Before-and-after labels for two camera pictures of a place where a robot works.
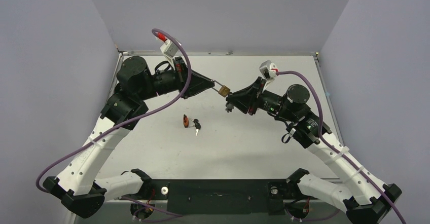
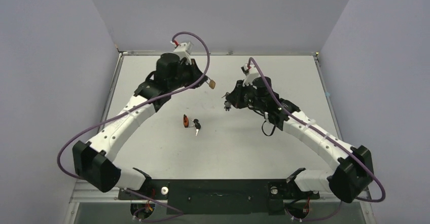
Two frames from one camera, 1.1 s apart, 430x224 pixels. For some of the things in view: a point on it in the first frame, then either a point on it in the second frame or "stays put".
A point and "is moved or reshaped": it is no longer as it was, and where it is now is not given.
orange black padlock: x=185 y=121 stays put
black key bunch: x=198 y=125 stays put
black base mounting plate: x=219 y=196 stays put
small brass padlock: x=224 y=91 is moved or reshaped
